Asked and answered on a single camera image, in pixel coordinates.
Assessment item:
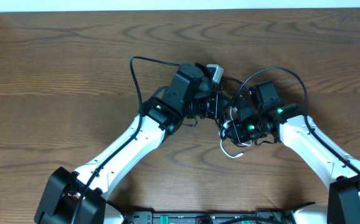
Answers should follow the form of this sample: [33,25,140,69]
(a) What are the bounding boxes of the white USB cable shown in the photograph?
[219,105,253,159]

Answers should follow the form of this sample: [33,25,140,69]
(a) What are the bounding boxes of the thick black USB cable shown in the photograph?
[214,76,255,149]

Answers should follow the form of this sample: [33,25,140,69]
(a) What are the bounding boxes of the black camera cable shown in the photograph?
[231,66,360,197]
[69,55,181,224]

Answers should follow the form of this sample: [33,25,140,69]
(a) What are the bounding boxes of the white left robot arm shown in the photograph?
[34,91,230,223]

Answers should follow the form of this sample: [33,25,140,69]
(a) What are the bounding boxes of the black left camera cable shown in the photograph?
[69,55,181,224]

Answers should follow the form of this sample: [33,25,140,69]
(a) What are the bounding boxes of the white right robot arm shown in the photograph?
[219,104,360,223]

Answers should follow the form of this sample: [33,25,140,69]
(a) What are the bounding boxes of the black right camera cable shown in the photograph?
[231,66,360,197]

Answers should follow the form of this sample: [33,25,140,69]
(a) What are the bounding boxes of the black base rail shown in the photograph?
[103,202,327,224]

